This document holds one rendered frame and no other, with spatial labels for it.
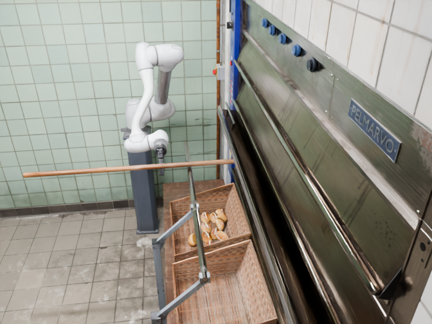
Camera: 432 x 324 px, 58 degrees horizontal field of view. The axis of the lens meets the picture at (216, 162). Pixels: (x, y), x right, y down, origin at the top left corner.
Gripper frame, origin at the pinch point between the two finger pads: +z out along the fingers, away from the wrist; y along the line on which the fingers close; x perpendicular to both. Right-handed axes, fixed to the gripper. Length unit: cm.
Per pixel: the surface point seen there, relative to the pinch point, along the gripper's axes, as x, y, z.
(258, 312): -46, 50, 72
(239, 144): -44, -21, 19
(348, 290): -54, -34, 132
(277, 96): -54, -60, 49
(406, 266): -54, -61, 149
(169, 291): 0, 62, 42
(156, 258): 5, 35, 41
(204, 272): -17, 2, 86
